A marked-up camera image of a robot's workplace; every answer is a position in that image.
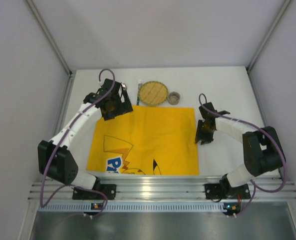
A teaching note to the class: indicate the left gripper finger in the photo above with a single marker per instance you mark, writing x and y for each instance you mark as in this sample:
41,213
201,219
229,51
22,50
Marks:
108,113
125,105

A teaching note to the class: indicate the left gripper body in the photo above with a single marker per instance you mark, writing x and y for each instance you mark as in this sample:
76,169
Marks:
120,110

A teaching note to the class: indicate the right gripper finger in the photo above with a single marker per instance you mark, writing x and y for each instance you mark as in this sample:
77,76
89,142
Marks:
206,137
200,132

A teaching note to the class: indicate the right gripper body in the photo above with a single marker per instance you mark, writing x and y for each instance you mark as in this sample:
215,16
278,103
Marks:
202,133

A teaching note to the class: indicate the yellow pikachu placemat cloth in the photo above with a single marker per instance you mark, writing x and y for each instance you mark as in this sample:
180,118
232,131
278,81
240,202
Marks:
156,141

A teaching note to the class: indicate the spoon with green handle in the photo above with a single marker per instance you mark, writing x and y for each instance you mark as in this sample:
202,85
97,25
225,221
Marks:
124,86

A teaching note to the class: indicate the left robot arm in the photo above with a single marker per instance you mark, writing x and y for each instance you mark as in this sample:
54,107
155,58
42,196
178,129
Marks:
55,158

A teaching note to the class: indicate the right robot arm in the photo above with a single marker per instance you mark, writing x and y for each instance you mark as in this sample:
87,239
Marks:
262,151

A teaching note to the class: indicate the round woven bamboo plate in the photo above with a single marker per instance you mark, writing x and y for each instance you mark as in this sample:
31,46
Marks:
153,93

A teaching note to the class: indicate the speckled ceramic cup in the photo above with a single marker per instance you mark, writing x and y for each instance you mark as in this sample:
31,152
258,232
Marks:
173,98

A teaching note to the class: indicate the fork with green handle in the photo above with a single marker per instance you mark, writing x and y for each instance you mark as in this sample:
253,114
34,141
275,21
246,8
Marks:
140,83

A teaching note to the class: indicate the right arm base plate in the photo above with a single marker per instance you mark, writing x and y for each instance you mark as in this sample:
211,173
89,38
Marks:
215,192

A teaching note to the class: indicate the left aluminium frame post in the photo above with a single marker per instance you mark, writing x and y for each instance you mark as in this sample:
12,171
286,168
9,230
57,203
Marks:
48,35

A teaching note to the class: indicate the aluminium frame post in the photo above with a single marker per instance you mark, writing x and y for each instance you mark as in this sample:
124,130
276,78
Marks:
269,34
48,35

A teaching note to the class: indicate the aluminium mounting rail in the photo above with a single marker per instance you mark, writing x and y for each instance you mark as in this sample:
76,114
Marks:
159,188

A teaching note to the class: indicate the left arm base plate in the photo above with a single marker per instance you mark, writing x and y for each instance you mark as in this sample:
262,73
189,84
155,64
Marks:
108,189

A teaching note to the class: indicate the slotted cable duct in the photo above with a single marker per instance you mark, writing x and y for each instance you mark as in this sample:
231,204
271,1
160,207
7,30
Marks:
141,207

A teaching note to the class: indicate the right aluminium frame post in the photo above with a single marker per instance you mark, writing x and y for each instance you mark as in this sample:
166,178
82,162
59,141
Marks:
269,34

